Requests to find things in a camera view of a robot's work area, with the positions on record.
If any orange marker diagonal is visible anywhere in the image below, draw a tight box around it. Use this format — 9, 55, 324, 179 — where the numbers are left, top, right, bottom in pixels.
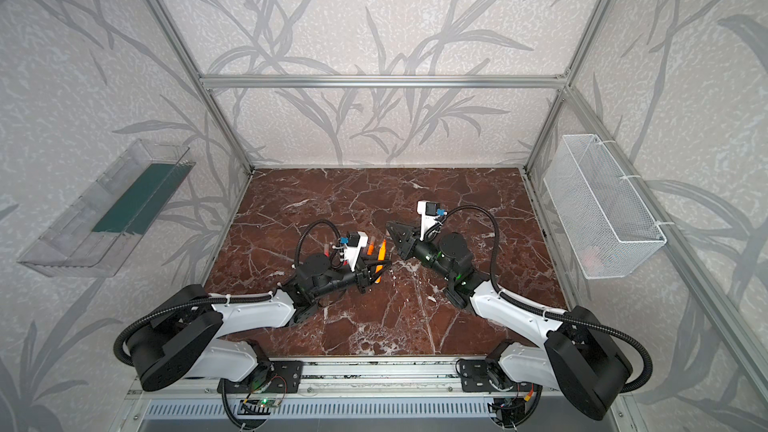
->
375, 240, 386, 283

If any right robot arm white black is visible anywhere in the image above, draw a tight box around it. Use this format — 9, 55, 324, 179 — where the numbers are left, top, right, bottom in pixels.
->
386, 221, 653, 420

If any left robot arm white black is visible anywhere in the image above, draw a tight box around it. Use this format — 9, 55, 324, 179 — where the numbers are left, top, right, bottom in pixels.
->
113, 254, 392, 392

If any green circuit board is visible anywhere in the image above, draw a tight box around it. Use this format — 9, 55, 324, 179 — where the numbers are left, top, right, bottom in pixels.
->
241, 398, 283, 414

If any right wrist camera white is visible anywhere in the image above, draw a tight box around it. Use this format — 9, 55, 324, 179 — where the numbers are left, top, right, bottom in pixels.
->
417, 200, 447, 241

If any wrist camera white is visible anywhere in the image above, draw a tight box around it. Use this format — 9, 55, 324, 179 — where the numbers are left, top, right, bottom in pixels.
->
340, 232, 368, 271
417, 200, 447, 241

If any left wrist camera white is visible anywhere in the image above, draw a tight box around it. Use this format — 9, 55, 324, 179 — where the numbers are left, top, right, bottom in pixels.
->
340, 232, 368, 271

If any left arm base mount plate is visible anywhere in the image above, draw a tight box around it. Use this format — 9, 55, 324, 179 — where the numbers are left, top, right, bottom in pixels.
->
238, 360, 304, 394

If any aluminium front rail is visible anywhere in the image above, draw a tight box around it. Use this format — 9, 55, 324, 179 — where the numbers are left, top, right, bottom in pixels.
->
119, 356, 631, 400

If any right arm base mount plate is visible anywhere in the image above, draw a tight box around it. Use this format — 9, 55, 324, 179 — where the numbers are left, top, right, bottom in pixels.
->
455, 358, 542, 395

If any white wire mesh basket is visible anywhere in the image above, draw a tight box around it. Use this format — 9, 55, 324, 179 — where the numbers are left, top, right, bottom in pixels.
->
544, 134, 667, 280

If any clear plastic wall tray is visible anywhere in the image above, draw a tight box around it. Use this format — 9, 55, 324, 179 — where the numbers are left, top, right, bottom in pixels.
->
18, 139, 196, 278

